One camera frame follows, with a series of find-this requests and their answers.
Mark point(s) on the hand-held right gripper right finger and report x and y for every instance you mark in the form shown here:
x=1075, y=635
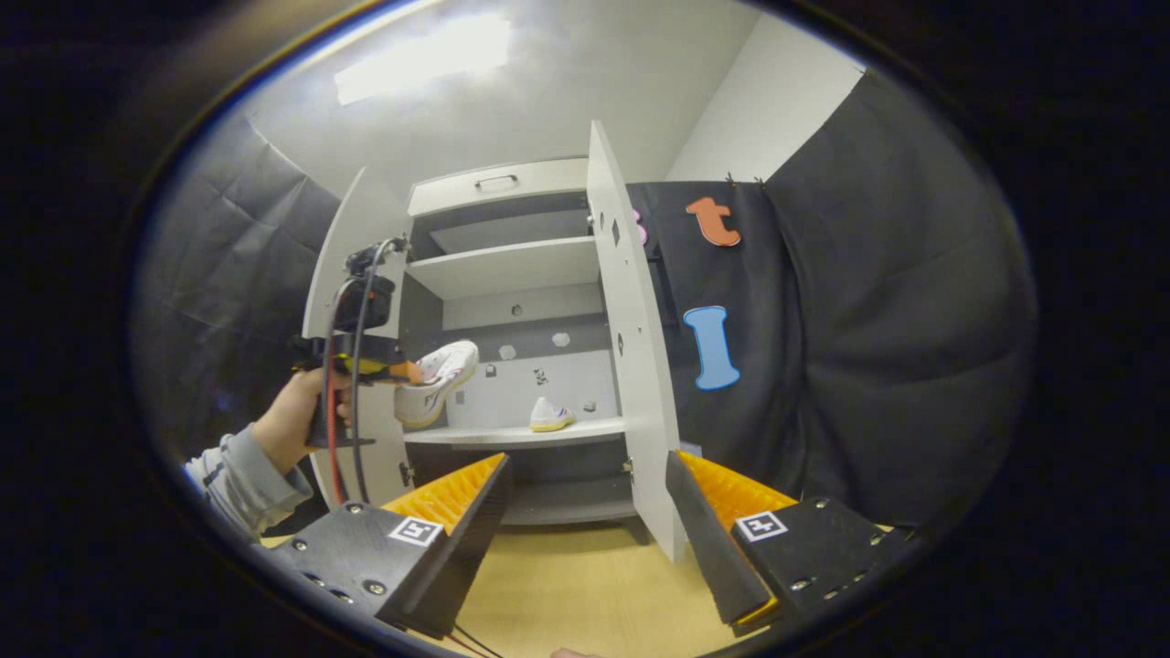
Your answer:
x=708, y=548

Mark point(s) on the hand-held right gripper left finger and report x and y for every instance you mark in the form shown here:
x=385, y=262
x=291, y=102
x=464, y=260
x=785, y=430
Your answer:
x=471, y=548

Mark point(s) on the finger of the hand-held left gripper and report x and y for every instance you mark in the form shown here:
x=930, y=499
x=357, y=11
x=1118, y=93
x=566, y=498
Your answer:
x=402, y=372

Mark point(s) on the white striped shoe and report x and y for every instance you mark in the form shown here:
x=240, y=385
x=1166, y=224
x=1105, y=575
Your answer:
x=443, y=375
x=551, y=416

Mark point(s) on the white shoe cabinet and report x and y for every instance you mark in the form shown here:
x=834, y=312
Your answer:
x=512, y=393

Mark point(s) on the white cabinet shelf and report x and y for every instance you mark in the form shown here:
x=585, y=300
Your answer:
x=512, y=434
x=503, y=267

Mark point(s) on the white cabinet drawer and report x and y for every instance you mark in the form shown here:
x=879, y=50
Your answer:
x=439, y=194

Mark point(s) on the metal backdrop clips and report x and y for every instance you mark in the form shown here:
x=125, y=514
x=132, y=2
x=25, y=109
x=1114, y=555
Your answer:
x=745, y=179

